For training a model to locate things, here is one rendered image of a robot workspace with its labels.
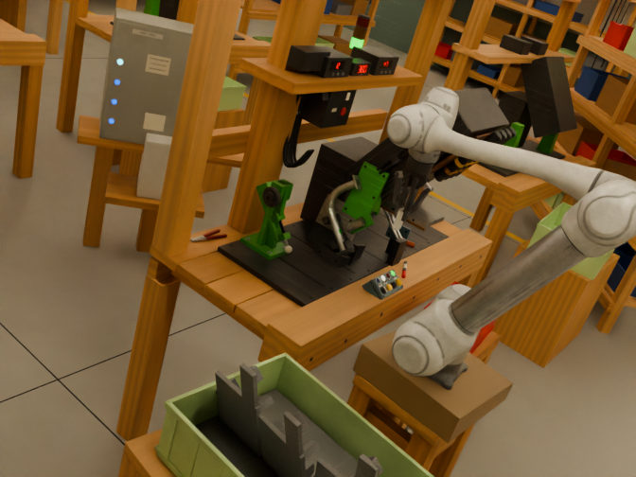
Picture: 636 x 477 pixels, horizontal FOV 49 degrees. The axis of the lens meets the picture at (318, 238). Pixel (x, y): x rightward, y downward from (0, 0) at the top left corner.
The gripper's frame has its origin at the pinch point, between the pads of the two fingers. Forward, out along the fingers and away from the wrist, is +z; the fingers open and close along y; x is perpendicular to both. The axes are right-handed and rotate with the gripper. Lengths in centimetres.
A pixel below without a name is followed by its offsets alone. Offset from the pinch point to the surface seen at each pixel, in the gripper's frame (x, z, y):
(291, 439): -77, 24, 27
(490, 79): 891, 107, -322
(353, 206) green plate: 36, 21, -35
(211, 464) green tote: -83, 39, 13
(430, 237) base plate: 93, 41, -23
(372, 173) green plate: 40, 7, -34
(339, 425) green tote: -44, 42, 23
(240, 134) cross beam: 9, 5, -74
